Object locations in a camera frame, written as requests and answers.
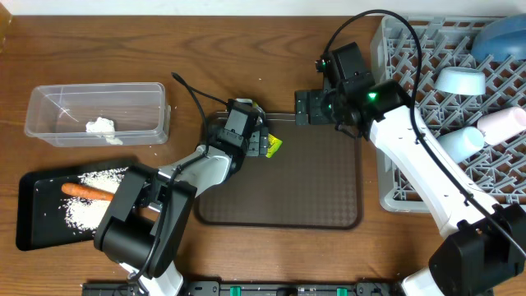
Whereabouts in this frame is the dark blue bowl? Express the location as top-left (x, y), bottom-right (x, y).
top-left (471, 14), bottom-right (525, 62)

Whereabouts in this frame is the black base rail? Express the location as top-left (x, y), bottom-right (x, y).
top-left (81, 281), bottom-right (404, 296)

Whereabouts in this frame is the orange carrot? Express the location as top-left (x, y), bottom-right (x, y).
top-left (61, 183), bottom-right (113, 201)

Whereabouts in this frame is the pink cup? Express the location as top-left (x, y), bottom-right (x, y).
top-left (477, 107), bottom-right (525, 146)

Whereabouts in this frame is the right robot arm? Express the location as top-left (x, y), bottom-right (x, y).
top-left (296, 58), bottom-right (525, 295)

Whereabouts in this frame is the pile of white rice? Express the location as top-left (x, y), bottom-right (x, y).
top-left (60, 167), bottom-right (127, 233)

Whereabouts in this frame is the clear plastic bin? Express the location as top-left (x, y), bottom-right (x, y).
top-left (25, 82), bottom-right (170, 147)

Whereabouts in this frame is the light blue cup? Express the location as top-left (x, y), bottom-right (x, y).
top-left (437, 127), bottom-right (485, 164)

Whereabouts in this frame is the light blue bowl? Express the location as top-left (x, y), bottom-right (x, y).
top-left (435, 67), bottom-right (486, 95)

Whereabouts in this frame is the white tissue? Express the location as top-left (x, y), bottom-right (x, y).
top-left (85, 117), bottom-right (123, 145)

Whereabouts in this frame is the brown serving tray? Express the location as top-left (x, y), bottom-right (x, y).
top-left (194, 113), bottom-right (363, 230)

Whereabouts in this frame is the black tray bin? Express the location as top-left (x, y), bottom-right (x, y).
top-left (16, 157), bottom-right (137, 251)

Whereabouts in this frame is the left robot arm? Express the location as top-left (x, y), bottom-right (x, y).
top-left (82, 115), bottom-right (269, 295)

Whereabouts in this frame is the yellow green snack wrapper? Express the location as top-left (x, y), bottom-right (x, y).
top-left (265, 134), bottom-right (283, 158)

